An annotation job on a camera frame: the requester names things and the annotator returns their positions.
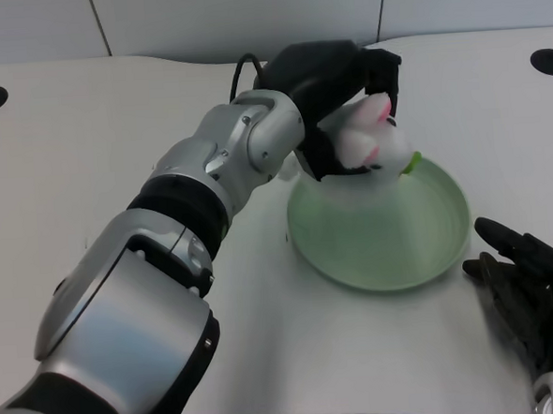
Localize white plush rabbit doll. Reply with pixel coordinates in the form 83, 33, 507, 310
331, 90, 424, 182

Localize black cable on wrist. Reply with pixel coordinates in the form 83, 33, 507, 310
226, 52, 268, 101

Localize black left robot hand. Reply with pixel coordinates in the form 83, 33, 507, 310
249, 36, 409, 186

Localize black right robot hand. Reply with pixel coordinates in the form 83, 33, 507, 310
459, 213, 553, 392

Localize green round plate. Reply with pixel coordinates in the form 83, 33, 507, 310
283, 151, 476, 302

